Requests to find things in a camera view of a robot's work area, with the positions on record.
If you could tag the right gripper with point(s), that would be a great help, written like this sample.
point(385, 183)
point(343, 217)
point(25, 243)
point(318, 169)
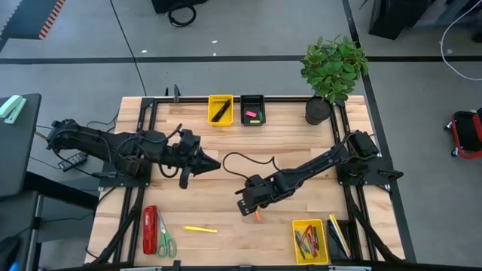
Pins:
point(265, 193)

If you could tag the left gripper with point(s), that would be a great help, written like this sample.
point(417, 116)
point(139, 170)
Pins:
point(184, 162)

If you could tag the black pen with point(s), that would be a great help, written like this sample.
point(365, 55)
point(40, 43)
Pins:
point(222, 111)
point(219, 113)
point(224, 107)

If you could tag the yellow marker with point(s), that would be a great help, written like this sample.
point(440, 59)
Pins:
point(199, 229)

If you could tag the pink eraser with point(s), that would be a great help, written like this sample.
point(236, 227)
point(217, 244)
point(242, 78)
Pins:
point(251, 114)

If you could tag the dark green crayon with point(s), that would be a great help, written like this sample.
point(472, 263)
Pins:
point(305, 242)

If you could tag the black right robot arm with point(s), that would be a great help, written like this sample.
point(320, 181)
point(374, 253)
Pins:
point(320, 162)

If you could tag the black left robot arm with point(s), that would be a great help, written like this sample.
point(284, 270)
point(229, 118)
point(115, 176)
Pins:
point(94, 143)

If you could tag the yellow mesh plastic bin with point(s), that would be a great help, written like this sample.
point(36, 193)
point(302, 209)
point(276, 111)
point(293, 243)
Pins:
point(212, 99)
point(324, 259)

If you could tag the black mesh plastic bin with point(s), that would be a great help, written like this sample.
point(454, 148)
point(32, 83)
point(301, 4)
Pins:
point(354, 244)
point(244, 101)

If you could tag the black clamp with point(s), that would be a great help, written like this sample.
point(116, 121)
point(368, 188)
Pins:
point(176, 94)

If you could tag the red stapler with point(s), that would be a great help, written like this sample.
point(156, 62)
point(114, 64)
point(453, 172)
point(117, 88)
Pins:
point(150, 229)

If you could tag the black power adapter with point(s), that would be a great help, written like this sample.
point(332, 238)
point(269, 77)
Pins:
point(71, 161)

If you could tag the green potted plant black pot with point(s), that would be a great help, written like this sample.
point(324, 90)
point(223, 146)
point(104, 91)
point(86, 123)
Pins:
point(333, 67)

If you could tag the black box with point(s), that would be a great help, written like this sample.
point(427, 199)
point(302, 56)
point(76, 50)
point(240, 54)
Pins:
point(162, 4)

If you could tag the black side table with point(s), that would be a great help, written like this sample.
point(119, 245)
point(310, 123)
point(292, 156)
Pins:
point(19, 158)

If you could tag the mint green stapler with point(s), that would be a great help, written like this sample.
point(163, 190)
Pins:
point(11, 109)

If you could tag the black mat orange stripes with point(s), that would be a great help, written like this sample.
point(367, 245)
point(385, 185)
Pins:
point(30, 19)

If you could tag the red and black cart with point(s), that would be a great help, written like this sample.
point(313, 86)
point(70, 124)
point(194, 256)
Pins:
point(467, 135)

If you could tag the black cabinet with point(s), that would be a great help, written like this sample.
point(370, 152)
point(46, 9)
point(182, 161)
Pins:
point(395, 17)

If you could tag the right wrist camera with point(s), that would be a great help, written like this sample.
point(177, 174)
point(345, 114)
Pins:
point(258, 180)

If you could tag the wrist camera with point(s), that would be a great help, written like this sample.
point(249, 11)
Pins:
point(258, 180)
point(188, 141)

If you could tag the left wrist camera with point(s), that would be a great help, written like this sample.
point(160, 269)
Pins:
point(188, 141)

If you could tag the black aluminium table frame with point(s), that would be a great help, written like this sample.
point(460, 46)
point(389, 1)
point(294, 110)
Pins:
point(286, 99)

